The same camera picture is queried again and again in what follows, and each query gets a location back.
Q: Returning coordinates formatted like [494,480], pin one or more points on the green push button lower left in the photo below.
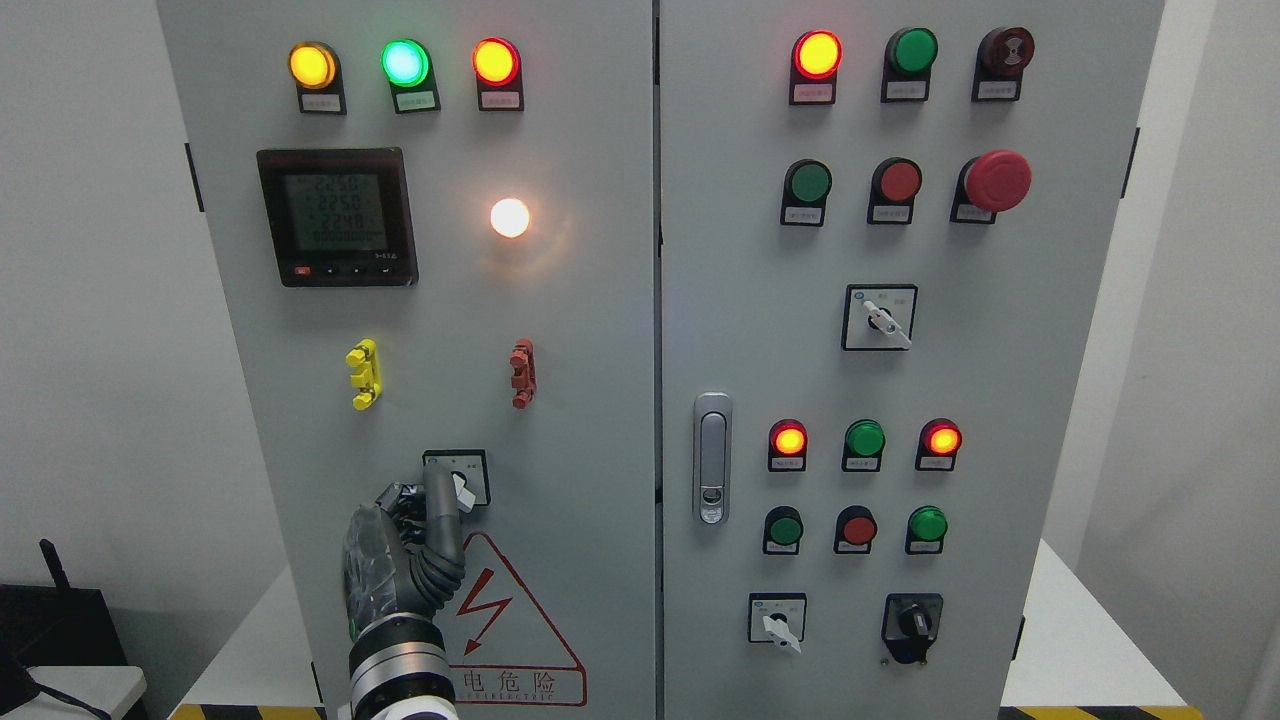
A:
[782,531]

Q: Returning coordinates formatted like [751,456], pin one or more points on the white rotary light switch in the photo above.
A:
[468,469]

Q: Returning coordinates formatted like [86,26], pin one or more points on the red lit indicator lower left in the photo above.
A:
[787,446]

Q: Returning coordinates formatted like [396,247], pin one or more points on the green push button lower right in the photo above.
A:
[926,531]

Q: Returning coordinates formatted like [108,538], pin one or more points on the white selector switch bottom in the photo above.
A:
[778,619]

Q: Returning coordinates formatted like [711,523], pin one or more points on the yellow indicator light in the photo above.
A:
[318,79]

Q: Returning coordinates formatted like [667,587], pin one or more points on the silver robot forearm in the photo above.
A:
[398,671]

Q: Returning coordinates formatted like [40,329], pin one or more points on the green push button top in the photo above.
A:
[908,59]

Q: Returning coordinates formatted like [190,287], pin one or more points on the small clear lamp bulb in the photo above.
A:
[510,217]

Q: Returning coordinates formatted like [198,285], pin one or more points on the red lit indicator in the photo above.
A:
[815,60]
[787,446]
[938,444]

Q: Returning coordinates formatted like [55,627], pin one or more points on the grey cabinet door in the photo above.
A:
[755,309]
[572,476]

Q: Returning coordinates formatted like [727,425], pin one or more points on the red lit indicator lower right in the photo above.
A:
[938,444]

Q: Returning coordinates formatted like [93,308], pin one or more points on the red terminal clip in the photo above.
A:
[523,380]

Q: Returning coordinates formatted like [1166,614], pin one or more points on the green indicator light top left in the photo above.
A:
[410,74]

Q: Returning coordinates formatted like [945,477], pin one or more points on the dark red buzzer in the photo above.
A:
[1000,63]

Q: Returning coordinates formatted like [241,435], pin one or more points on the white box lower left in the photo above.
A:
[115,689]

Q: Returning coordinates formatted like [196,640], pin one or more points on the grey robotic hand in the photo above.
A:
[404,552]

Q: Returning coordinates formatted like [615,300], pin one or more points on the red lit indicator top right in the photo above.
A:
[815,60]

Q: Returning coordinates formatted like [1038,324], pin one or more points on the grey cabinet right door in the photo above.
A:
[755,309]

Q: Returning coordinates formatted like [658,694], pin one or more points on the red indicator light top left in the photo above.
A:
[498,70]

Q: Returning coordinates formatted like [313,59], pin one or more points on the silver door handle lock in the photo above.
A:
[711,457]

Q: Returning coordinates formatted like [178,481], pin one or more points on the red push button second row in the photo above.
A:
[893,187]

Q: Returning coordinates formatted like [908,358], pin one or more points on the green push button second row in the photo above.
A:
[805,191]

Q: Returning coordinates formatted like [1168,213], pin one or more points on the black digital power meter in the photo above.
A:
[339,217]

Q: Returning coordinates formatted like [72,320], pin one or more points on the red high voltage warning sticker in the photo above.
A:
[502,645]

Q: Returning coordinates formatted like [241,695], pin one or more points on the red push button lower middle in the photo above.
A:
[855,530]

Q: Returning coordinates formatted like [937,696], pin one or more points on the white selector switch upper right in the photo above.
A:
[878,317]

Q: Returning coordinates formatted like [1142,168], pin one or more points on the black rotary knob switch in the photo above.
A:
[910,625]

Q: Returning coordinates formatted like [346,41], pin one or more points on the green push button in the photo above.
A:
[926,531]
[908,59]
[782,531]

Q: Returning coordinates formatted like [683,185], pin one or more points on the white selector switch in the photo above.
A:
[778,619]
[878,317]

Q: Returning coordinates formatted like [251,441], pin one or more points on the red emergency stop button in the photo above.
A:
[994,182]

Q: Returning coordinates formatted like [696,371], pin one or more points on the black device with antenna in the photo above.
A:
[52,625]

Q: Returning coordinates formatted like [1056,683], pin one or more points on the grey cabinet left door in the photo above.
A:
[572,476]

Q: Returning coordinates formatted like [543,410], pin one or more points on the yellow terminal clip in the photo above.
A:
[365,375]

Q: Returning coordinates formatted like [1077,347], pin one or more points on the green indicator lower middle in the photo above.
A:
[864,443]

